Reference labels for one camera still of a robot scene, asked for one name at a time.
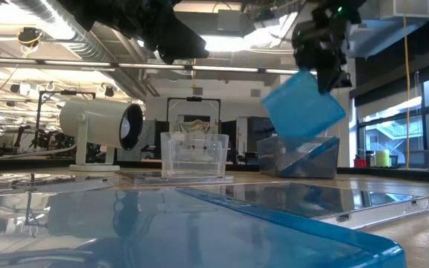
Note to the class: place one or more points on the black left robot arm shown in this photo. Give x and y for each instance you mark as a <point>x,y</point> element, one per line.
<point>88,11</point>

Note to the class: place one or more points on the long ceiling light strip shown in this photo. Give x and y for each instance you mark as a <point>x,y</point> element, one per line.
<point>151,66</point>

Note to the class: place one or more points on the red cup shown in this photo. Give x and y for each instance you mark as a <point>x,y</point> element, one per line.
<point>359,163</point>

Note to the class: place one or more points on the yellow-green jar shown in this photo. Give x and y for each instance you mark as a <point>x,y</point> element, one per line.
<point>383,158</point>

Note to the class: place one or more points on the blue container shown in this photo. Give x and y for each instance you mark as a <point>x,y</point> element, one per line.
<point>268,156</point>

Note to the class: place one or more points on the white cylindrical lamp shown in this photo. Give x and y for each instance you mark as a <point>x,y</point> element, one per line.
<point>95,121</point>

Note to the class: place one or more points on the clear plastic bin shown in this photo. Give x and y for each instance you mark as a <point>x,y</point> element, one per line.
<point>194,152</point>

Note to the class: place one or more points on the silver ventilation duct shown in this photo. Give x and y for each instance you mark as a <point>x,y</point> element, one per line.
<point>88,44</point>

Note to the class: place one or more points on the black background rig frame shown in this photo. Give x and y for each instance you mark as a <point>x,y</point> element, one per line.
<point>194,99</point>

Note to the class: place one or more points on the black aluminium table frame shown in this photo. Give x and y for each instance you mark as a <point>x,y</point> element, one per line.
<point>386,173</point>

